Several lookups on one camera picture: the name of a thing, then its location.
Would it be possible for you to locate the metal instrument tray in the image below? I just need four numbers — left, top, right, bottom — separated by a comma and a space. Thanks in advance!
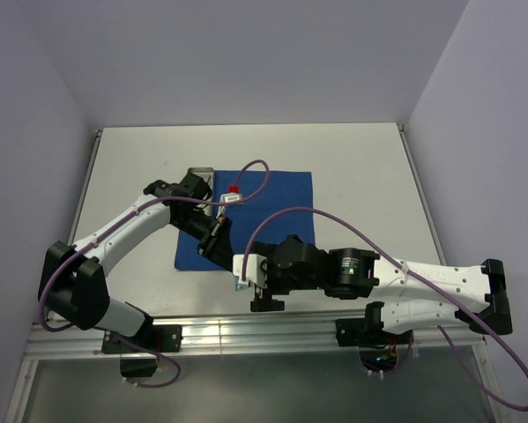
188, 167, 215, 217

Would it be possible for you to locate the blue surgical cloth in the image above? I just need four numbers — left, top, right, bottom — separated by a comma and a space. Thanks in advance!
174, 171, 316, 271

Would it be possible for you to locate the white teal gauze packet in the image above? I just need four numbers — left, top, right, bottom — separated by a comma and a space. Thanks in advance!
234, 277, 250, 292

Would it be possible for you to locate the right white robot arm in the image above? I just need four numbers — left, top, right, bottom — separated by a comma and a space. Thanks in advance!
233, 235, 513, 344

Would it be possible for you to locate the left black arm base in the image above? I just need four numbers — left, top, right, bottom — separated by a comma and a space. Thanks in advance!
101, 324, 182, 386

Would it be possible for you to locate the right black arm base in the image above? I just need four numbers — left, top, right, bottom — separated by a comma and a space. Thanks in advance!
335, 318, 413, 374

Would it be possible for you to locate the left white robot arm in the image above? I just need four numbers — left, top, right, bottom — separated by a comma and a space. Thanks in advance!
38, 173, 234, 339

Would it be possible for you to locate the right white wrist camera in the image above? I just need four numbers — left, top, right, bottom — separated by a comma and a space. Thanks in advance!
232, 254, 267, 288

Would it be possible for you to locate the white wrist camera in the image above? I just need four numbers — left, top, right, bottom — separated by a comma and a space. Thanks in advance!
232, 254, 267, 288
217, 184, 242, 217

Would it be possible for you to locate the aluminium front rail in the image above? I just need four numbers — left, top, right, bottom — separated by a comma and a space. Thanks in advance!
25, 310, 485, 356

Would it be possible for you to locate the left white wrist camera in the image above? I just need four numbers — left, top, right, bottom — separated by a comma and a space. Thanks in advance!
217, 184, 242, 217

